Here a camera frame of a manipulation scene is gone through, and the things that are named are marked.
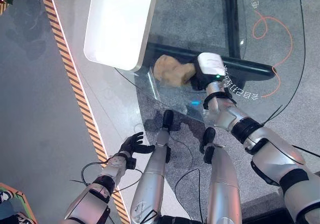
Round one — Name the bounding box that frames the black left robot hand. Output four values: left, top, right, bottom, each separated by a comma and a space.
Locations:
118, 131, 156, 158

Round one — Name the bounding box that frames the tan cleaning cloth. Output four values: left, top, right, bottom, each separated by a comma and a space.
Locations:
153, 54, 196, 86

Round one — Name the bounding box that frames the white rectangular basket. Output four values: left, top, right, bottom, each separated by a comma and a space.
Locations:
83, 0, 157, 72

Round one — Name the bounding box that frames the silver left robot leg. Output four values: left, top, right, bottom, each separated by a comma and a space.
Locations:
130, 129, 172, 224

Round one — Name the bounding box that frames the silver robot leg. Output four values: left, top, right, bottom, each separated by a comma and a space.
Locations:
203, 144, 243, 224
130, 129, 172, 224

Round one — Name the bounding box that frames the dark left robot foot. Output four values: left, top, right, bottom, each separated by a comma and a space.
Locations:
162, 110, 175, 130

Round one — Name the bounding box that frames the dark robot foot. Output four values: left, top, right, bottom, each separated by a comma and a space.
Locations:
162, 110, 175, 130
199, 127, 217, 150

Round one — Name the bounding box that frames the dark right robot foot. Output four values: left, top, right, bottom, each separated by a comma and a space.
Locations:
199, 127, 217, 150

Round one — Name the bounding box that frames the silver right robot leg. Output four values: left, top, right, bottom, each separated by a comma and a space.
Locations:
203, 144, 243, 224

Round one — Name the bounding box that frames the yellow black hazard tape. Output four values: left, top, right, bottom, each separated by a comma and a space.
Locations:
38, 0, 131, 224

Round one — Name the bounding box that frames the green mat with orange edge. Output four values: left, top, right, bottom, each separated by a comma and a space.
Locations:
0, 183, 38, 224

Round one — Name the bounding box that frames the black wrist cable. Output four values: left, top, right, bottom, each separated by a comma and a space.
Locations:
69, 159, 145, 192

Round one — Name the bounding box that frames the black leg cable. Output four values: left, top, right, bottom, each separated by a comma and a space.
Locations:
166, 131, 203, 222

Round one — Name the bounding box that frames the black table base frame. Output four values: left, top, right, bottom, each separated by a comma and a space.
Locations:
146, 0, 274, 82

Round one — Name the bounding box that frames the orange cable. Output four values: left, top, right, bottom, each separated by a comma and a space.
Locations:
252, 9, 294, 99

